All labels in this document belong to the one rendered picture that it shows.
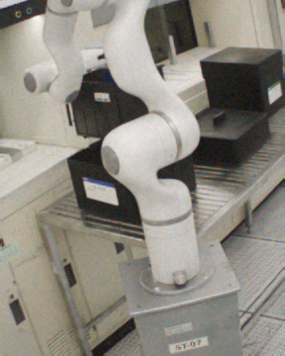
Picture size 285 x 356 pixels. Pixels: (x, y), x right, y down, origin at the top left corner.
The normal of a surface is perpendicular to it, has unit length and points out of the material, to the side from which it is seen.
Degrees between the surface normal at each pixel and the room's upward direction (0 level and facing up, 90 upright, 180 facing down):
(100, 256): 90
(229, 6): 90
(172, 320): 90
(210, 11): 90
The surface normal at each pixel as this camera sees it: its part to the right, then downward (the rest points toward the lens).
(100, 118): -0.67, 0.36
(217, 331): 0.13, 0.34
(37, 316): 0.78, 0.10
